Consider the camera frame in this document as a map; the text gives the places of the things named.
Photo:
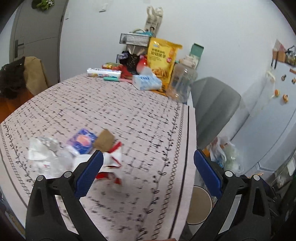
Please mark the teal pen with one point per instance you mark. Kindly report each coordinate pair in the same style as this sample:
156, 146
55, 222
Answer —
114, 79

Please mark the white paper bag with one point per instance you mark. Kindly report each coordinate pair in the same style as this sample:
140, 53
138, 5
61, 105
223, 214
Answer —
154, 20

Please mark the blue white tissue pack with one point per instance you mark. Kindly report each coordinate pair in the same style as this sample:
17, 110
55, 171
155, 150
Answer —
146, 80

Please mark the pink patterned tablecloth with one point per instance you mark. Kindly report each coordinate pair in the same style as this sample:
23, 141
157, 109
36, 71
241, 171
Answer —
158, 139

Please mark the white refrigerator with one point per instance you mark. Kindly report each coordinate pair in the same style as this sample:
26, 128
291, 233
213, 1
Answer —
267, 138

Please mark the metal mesh basket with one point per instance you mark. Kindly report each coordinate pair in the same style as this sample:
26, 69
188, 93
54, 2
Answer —
134, 39

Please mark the brown paper bag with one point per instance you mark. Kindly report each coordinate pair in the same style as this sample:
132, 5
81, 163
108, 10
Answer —
35, 75

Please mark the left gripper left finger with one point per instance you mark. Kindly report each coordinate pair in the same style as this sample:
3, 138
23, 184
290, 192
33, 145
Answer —
44, 220

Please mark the large clear plastic jar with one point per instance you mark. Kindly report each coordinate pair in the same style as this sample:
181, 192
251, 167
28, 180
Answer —
182, 78

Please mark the red green box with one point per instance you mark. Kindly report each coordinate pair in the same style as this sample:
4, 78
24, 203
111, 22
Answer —
112, 66

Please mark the round trash bin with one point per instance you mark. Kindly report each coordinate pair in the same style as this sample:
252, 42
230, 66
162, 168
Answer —
200, 206

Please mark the black pen holder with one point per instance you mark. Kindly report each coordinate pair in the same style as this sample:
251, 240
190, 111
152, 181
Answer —
129, 60

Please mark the grey chair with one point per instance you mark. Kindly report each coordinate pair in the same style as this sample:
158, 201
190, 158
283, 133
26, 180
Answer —
215, 104

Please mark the red round object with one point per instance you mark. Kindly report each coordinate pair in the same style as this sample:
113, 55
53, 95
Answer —
141, 64

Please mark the green hanging item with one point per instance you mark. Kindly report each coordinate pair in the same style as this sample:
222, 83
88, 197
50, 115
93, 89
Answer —
42, 5

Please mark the brown cardboard piece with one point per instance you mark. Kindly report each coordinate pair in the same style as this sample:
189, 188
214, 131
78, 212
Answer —
104, 141

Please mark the grey door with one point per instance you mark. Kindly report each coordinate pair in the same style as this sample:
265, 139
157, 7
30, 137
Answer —
37, 33

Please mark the red white paper wrapper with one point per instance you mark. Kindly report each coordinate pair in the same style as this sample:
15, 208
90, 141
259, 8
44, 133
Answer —
112, 165

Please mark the blue pink tissue packet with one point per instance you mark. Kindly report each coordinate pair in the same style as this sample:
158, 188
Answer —
81, 143

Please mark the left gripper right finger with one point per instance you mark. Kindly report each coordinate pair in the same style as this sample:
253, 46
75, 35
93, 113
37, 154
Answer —
241, 211

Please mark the clear plastic wrap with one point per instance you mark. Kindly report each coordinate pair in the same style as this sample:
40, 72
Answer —
48, 158

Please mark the white plastic wrap roll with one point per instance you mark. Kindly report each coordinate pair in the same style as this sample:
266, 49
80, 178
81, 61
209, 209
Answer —
101, 73

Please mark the yellow snack bag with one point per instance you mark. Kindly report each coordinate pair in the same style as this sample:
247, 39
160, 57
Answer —
161, 56

